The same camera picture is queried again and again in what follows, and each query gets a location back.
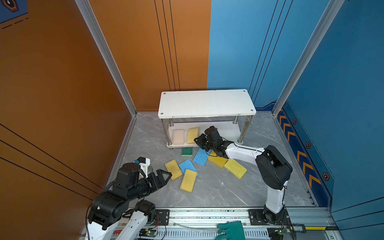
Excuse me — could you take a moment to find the small circuit board right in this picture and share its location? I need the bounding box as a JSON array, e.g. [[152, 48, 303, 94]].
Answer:
[[267, 229, 291, 240]]

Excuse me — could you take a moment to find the white two-tier shelf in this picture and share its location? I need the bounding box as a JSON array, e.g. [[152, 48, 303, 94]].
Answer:
[[158, 89, 257, 148]]

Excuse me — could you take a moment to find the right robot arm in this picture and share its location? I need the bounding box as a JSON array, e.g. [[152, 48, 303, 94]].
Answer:
[[194, 126, 293, 225]]

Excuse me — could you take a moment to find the yellow-green sponge lower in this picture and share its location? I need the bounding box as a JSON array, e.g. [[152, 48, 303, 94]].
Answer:
[[224, 159, 248, 180]]

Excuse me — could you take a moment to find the green rubber glove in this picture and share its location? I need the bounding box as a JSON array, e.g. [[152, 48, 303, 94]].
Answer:
[[215, 221, 246, 240]]

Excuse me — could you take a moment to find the thick yellow sponge centre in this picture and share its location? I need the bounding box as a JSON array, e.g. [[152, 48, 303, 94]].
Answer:
[[207, 152, 228, 168]]

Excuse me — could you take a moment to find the blue sponge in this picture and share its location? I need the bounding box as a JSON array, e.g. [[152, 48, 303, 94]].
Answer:
[[179, 159, 199, 176], [193, 149, 211, 166]]

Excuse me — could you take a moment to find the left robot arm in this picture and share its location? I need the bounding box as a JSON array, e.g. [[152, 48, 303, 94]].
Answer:
[[86, 163, 172, 240]]

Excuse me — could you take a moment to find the yellow foam sponge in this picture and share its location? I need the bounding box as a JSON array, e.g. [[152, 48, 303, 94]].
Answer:
[[165, 160, 183, 181], [187, 128, 199, 144], [180, 169, 198, 193]]

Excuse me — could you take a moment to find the small circuit board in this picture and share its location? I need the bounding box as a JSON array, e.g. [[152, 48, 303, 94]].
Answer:
[[140, 229, 158, 238], [267, 229, 291, 240]]

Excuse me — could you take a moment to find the pale pink foam sponge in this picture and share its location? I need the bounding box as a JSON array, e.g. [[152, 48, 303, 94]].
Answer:
[[172, 129, 185, 146]]

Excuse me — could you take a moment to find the green scouring sponge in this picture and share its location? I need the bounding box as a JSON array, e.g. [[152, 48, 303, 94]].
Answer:
[[182, 147, 193, 157]]

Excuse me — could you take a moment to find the blue sponge upper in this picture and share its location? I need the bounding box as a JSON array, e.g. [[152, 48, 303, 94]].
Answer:
[[193, 149, 211, 166]]

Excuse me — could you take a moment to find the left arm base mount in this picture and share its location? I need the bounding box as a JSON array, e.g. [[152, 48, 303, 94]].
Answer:
[[150, 209, 170, 226]]

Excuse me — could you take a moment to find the yellow foam sponge left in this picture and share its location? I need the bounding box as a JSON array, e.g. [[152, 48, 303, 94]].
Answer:
[[165, 160, 183, 181]]

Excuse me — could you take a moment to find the yellow foam sponge middle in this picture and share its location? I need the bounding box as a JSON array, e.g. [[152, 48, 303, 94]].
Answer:
[[180, 169, 198, 193]]

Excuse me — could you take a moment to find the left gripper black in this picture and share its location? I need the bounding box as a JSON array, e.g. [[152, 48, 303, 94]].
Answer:
[[128, 167, 173, 201]]

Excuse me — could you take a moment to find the small circuit board left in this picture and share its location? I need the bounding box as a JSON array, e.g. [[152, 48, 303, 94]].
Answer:
[[140, 229, 158, 238]]

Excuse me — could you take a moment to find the blue sponge lower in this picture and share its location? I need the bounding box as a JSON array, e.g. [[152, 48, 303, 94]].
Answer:
[[179, 159, 199, 176]]

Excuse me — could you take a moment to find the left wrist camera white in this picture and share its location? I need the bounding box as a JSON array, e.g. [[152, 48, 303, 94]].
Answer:
[[134, 157, 151, 176]]

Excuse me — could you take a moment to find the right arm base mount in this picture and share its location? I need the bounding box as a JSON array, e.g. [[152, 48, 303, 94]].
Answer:
[[248, 208, 292, 226]]

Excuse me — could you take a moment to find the yellow foam sponge front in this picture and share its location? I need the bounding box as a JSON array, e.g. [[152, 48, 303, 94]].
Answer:
[[187, 128, 199, 144]]

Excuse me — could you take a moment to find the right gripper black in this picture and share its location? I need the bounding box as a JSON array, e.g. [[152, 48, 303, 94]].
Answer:
[[192, 133, 216, 152]]

